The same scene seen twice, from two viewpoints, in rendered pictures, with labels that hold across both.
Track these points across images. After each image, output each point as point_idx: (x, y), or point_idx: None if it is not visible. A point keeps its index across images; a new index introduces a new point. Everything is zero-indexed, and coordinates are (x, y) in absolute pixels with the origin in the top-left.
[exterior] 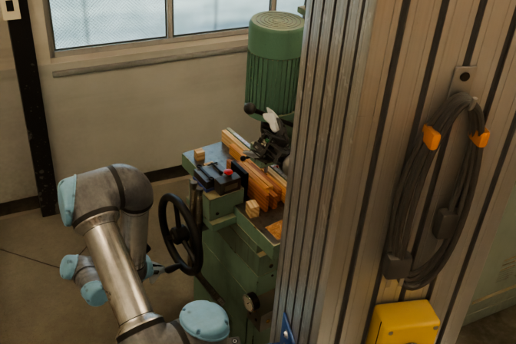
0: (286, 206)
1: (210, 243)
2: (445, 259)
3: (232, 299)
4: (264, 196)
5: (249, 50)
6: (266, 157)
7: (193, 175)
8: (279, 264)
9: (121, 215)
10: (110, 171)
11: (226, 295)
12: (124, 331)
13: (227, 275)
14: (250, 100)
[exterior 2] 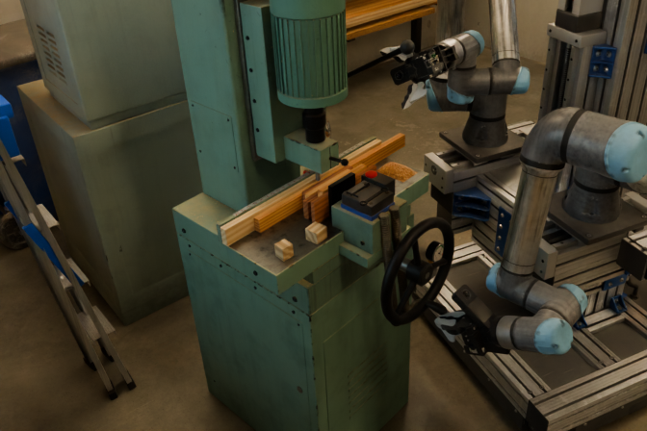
0: None
1: (344, 317)
2: None
3: (384, 322)
4: (375, 168)
5: (329, 14)
6: (442, 70)
7: (372, 215)
8: (634, 6)
9: (553, 186)
10: (585, 111)
11: (376, 332)
12: None
13: (375, 306)
14: (336, 81)
